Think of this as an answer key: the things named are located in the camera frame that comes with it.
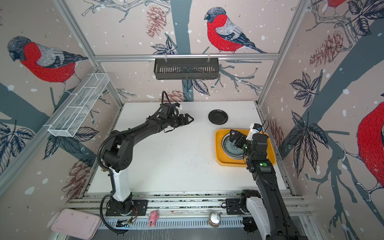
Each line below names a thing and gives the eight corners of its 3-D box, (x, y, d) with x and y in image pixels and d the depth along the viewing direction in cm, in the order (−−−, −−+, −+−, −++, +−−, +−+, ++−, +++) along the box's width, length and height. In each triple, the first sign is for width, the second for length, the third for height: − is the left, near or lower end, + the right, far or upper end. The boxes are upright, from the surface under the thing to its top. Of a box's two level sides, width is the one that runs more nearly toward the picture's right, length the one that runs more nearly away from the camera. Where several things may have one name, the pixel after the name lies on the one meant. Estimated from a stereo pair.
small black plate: (208, 124, 110) (209, 122, 108) (207, 111, 119) (208, 109, 117) (228, 124, 110) (229, 122, 108) (226, 111, 119) (226, 109, 117)
